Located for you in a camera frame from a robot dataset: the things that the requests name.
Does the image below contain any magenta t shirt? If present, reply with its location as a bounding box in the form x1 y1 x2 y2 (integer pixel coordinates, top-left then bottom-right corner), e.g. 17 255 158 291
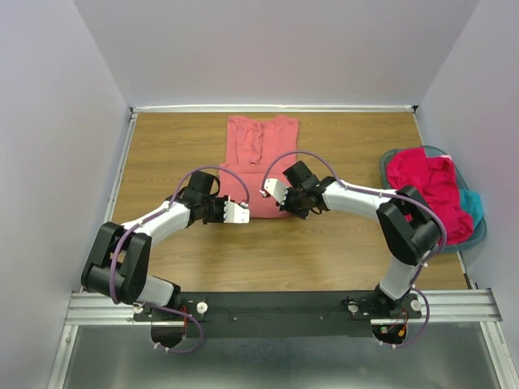
385 147 474 246

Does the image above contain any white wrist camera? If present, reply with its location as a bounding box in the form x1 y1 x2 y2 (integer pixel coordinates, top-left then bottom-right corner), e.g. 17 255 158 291
223 200 251 224
264 178 290 205

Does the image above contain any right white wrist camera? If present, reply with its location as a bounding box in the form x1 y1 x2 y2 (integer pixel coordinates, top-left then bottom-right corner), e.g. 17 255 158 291
264 178 290 205

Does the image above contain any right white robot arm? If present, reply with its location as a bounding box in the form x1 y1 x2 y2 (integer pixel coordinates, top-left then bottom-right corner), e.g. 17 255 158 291
262 161 446 318

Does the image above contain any teal t shirt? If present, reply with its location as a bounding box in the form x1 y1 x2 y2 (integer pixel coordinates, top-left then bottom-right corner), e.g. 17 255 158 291
460 189 484 227

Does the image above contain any salmon pink t shirt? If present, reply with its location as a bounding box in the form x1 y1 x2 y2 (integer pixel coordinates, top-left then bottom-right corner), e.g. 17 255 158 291
221 116 299 219

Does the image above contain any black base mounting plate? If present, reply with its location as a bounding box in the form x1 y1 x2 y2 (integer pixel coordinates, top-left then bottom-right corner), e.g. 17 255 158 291
132 289 423 340

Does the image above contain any aluminium front rail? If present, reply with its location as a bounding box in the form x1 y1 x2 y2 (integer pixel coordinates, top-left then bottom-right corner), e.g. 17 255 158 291
65 289 502 326

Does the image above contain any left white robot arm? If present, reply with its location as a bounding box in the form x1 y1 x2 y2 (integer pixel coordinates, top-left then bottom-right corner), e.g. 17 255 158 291
81 171 229 320

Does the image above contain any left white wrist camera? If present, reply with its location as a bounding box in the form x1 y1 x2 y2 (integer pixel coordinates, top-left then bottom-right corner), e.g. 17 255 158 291
223 200 251 224

